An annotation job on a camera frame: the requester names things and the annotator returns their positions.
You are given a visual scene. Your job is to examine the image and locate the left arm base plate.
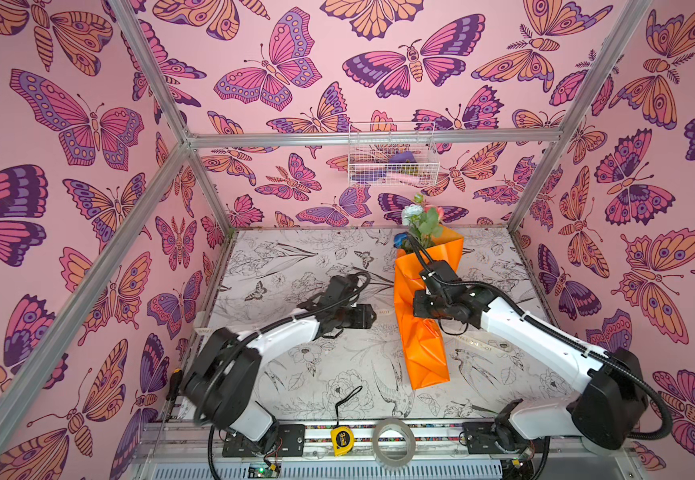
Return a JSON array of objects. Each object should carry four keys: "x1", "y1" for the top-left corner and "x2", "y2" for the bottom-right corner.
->
[{"x1": 222, "y1": 423, "x2": 305, "y2": 458}]

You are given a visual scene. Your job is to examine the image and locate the yellow tape measure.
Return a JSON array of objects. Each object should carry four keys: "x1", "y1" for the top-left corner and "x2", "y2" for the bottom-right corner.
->
[{"x1": 330, "y1": 385, "x2": 363, "y2": 457}]

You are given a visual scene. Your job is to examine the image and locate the white ribbon string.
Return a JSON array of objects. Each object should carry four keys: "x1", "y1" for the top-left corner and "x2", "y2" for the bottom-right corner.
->
[{"x1": 451, "y1": 332, "x2": 505, "y2": 355}]

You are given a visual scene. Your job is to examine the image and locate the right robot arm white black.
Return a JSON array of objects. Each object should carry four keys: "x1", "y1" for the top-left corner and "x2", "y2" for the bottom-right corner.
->
[{"x1": 395, "y1": 233, "x2": 673, "y2": 453}]

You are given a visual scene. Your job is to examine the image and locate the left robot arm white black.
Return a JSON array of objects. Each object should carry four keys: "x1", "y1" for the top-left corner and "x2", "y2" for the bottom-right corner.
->
[{"x1": 179, "y1": 272, "x2": 377, "y2": 455}]

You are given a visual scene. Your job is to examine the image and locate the black screwdriver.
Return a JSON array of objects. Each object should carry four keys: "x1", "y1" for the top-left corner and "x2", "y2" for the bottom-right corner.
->
[{"x1": 151, "y1": 368, "x2": 184, "y2": 455}]

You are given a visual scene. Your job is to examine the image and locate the white fake rose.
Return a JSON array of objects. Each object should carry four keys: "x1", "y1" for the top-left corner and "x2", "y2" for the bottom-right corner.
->
[{"x1": 401, "y1": 193, "x2": 431, "y2": 236}]

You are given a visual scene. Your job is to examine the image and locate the clear tape roll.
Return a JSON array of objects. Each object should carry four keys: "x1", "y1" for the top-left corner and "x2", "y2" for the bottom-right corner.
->
[{"x1": 371, "y1": 418, "x2": 417, "y2": 470}]

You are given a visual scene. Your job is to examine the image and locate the green circuit board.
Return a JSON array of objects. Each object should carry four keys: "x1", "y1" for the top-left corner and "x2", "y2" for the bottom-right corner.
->
[{"x1": 247, "y1": 462, "x2": 281, "y2": 479}]

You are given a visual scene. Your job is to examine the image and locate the orange wrapping paper sheet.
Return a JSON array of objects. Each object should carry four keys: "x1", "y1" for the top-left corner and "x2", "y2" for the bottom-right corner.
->
[{"x1": 393, "y1": 248, "x2": 451, "y2": 390}]

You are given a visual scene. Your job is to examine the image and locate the white wire basket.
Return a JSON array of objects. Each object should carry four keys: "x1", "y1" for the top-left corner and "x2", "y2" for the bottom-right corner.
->
[{"x1": 345, "y1": 122, "x2": 441, "y2": 189}]

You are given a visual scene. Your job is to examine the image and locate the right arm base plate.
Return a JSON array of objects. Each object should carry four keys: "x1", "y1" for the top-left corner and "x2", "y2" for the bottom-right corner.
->
[{"x1": 459, "y1": 419, "x2": 549, "y2": 461}]

